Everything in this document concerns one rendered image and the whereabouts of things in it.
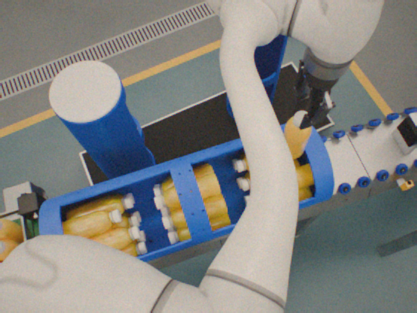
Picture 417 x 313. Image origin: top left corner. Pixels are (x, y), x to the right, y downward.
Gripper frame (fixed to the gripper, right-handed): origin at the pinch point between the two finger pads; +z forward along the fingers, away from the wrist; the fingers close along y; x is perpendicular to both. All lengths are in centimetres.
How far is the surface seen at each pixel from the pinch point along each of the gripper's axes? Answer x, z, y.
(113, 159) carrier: 59, 81, 42
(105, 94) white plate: 50, 44, 52
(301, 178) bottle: -3.1, 32.2, -7.1
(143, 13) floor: 19, 147, 184
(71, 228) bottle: 68, 28, 0
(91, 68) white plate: 53, 44, 65
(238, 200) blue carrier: 15, 51, -3
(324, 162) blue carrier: -9.2, 24.5, -6.5
